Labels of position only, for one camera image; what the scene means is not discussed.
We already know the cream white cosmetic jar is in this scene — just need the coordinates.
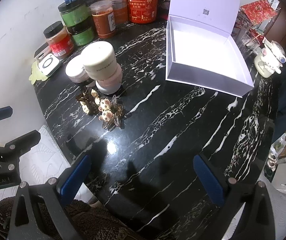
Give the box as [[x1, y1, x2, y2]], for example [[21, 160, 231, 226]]
[[81, 41, 117, 80]]

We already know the green jar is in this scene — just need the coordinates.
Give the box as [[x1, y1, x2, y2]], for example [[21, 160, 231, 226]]
[[67, 21, 95, 46], [58, 0, 90, 27]]

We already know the pale blue white jar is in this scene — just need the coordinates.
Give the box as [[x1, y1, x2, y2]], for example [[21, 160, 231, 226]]
[[96, 80, 121, 95]]

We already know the dark bow hair clip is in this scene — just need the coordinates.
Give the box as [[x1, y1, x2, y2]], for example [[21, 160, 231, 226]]
[[76, 88, 101, 115]]

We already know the red patterned gift box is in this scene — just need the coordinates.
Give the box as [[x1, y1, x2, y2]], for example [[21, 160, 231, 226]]
[[240, 0, 277, 25]]

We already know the white open gift box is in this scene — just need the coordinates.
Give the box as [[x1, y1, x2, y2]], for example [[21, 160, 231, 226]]
[[165, 0, 253, 97]]

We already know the white square mini printer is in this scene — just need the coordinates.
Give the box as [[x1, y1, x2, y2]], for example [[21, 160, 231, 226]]
[[38, 53, 62, 77]]

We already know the bear charm hair clip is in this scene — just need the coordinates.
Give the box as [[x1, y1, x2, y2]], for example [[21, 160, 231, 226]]
[[98, 95, 124, 131]]

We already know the lower green jar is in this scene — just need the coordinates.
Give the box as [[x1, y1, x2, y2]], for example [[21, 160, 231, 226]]
[[67, 21, 95, 46]]

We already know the orange powder plastic jar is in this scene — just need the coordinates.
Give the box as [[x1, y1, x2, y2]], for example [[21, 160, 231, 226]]
[[90, 0, 116, 38]]

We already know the yellow flower coaster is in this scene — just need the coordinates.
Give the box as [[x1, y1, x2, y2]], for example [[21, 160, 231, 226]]
[[29, 61, 48, 85]]

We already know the upper green jar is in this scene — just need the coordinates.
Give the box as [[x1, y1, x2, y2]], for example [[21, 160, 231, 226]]
[[58, 0, 90, 27]]

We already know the pink cosmetic jar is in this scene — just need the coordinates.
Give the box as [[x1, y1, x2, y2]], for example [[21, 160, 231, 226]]
[[96, 64, 123, 87]]

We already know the cinnamoroll white mug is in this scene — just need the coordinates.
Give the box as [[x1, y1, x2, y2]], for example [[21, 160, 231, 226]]
[[254, 38, 286, 78]]

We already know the red tea tin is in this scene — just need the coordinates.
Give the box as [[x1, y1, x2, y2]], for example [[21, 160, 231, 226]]
[[127, 0, 157, 24]]

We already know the red label sauce jar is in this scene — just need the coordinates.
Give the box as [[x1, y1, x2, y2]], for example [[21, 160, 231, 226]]
[[43, 21, 74, 60]]

